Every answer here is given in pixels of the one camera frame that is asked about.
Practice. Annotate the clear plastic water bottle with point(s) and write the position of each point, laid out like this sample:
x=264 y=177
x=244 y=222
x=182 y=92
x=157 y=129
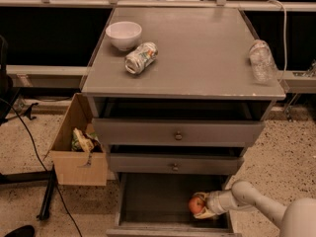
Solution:
x=262 y=62

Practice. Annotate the crumpled snack bag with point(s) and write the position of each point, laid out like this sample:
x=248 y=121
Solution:
x=84 y=142

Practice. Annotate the black shoe tip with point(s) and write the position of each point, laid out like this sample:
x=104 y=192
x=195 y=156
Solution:
x=24 y=231

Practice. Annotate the red apple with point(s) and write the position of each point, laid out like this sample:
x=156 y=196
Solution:
x=196 y=205

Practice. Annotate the grey drawer cabinet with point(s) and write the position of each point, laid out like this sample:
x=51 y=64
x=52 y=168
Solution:
x=202 y=72

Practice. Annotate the white ceramic bowl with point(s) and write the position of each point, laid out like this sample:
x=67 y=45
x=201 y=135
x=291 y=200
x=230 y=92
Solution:
x=124 y=35

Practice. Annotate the cardboard box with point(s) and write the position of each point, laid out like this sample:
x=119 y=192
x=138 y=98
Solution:
x=76 y=167

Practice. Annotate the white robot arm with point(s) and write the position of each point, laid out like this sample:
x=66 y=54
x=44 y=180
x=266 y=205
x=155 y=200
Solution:
x=295 y=220

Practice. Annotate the grey open bottom drawer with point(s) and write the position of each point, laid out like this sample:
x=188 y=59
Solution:
x=157 y=205

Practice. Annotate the crushed aluminium can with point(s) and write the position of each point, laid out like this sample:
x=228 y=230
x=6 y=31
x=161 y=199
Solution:
x=136 y=61

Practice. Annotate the black stand base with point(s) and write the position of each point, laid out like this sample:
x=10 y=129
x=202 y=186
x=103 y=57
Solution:
x=49 y=177

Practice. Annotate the grey top drawer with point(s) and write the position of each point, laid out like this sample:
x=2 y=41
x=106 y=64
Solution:
x=167 y=132

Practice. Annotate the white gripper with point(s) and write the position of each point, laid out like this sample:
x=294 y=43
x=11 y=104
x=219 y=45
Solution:
x=213 y=202

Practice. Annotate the grey middle drawer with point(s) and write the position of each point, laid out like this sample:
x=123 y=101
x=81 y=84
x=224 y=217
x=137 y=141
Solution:
x=174 y=164

